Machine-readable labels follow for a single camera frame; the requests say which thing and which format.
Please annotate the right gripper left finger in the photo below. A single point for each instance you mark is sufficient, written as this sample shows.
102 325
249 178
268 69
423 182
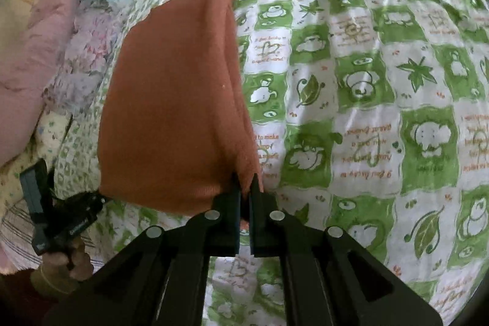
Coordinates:
160 277

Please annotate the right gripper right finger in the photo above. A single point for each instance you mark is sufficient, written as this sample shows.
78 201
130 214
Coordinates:
328 277

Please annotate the rust red knit sweater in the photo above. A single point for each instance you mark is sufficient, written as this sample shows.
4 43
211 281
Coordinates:
174 127

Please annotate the person's left hand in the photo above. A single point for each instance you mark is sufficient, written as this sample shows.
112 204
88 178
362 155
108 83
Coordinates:
61 274

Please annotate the plaid striped cloth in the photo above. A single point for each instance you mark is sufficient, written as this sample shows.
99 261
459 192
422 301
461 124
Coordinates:
17 232

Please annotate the cream floral sheet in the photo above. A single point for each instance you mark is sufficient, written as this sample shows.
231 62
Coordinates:
45 143

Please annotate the pastel floral pillow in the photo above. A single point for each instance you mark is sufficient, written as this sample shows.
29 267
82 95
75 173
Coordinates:
97 25

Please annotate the pink quilted blanket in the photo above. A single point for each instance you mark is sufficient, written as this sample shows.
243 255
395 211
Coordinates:
27 66

